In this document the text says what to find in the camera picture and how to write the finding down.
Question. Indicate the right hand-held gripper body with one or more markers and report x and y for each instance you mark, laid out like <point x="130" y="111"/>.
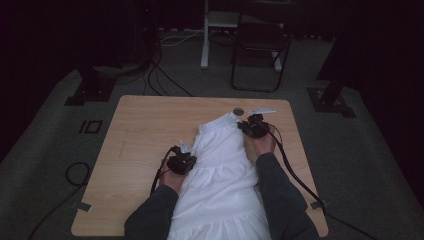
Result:
<point x="256" y="128"/>

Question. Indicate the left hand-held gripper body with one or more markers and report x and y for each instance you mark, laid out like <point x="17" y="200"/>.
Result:
<point x="181" y="162"/>

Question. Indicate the white tiered skirt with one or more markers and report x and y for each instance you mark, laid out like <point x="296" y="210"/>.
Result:
<point x="220" y="180"/>

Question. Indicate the person's right hand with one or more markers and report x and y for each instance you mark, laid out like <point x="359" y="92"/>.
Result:
<point x="260" y="148"/>

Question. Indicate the person's left hand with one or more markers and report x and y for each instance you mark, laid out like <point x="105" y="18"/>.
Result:
<point x="171" y="180"/>

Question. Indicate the round grey table grommet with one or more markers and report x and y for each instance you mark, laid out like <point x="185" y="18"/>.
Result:
<point x="238" y="111"/>

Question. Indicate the black folding chair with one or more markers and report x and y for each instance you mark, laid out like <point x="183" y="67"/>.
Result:
<point x="260" y="43"/>

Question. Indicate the grey tape strip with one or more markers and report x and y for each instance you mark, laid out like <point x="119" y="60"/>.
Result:
<point x="316" y="204"/>
<point x="81" y="206"/>

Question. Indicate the black stand with base plate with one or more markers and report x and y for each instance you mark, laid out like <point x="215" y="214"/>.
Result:
<point x="330" y="100"/>
<point x="91" y="88"/>

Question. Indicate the white desk frame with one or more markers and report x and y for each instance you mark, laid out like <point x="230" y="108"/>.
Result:
<point x="206" y="36"/>

